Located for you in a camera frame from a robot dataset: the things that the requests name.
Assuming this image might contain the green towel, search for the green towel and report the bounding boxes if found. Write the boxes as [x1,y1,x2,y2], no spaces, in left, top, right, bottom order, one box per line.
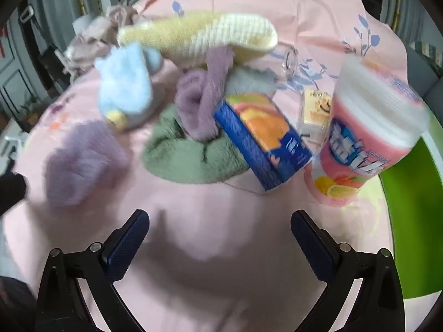
[143,105,250,185]

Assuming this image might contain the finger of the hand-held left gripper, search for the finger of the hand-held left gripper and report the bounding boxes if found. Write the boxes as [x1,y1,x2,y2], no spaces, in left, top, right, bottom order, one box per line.
[0,172,29,217]

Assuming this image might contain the purple knitted cloth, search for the purple knitted cloth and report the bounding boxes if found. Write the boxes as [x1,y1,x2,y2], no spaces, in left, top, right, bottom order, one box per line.
[45,121,129,211]

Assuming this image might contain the blue juice box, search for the blue juice box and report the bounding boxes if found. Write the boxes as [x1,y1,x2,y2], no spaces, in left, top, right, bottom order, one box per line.
[213,93,314,191]

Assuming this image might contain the pink plastic cup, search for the pink plastic cup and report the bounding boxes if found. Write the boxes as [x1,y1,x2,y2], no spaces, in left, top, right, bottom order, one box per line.
[313,55,431,208]

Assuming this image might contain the grey sofa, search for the grey sofa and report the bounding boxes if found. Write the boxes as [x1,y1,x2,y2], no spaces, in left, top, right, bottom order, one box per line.
[403,41,443,118]

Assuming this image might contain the yellow white knitted hat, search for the yellow white knitted hat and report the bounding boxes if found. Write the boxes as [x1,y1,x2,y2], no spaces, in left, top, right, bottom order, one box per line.
[117,11,279,68]

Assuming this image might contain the green box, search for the green box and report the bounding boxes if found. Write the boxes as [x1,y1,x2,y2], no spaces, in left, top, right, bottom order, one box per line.
[379,136,438,300]

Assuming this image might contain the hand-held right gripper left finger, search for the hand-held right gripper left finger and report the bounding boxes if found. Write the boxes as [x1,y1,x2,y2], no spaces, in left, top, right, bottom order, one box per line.
[35,209,150,332]

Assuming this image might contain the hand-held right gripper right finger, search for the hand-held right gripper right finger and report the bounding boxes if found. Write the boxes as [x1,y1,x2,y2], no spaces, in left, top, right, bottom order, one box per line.
[291,210,405,332]

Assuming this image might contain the small yellow packet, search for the small yellow packet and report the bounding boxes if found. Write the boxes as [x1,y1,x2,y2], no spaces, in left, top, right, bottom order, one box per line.
[298,88,334,142]

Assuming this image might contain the pink printed blanket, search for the pink printed blanket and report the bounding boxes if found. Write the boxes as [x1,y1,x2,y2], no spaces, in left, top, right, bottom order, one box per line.
[7,0,409,332]

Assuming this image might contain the purple fluffy sock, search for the purple fluffy sock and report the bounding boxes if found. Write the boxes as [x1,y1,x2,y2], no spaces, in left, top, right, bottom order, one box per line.
[176,46,236,142]

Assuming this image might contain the striped cushion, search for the striped cushion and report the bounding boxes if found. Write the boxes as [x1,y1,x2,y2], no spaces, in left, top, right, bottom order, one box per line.
[413,41,443,64]

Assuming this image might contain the clear glass jar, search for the clear glass jar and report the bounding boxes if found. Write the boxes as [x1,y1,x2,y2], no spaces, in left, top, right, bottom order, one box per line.
[275,43,302,80]

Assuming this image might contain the beige crumpled cloth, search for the beige crumpled cloth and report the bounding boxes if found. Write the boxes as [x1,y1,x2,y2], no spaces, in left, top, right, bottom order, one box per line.
[64,5,139,75]

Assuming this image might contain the grey fluffy cloth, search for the grey fluffy cloth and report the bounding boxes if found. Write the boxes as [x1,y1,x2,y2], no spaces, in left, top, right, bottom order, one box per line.
[226,66,277,99]

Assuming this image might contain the light blue fluffy sock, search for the light blue fluffy sock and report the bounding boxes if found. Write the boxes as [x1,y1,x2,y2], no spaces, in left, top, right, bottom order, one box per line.
[94,41,166,132]

